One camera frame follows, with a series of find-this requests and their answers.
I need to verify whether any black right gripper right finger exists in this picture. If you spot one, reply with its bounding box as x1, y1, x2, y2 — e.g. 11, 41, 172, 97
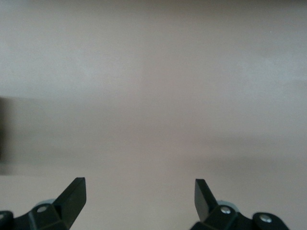
190, 178, 290, 230

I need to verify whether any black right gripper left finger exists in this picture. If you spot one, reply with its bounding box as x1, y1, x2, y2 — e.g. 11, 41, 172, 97
0, 177, 87, 230

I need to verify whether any black glossy box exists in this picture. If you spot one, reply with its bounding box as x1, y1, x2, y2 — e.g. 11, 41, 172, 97
0, 95, 7, 164

